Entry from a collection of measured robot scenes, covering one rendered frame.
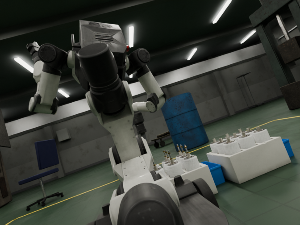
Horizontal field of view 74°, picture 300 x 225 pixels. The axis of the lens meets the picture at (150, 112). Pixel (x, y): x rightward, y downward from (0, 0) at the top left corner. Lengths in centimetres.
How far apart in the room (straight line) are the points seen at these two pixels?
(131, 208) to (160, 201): 6
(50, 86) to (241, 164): 122
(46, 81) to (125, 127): 48
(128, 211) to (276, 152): 125
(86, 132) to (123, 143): 1068
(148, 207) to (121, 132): 53
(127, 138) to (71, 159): 1089
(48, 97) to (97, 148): 1040
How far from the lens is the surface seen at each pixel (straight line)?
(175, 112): 374
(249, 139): 151
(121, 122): 91
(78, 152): 1169
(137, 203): 46
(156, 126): 1149
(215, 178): 153
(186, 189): 98
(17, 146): 1282
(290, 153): 177
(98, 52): 72
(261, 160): 152
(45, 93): 116
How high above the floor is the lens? 47
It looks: 6 degrees up
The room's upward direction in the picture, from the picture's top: 20 degrees counter-clockwise
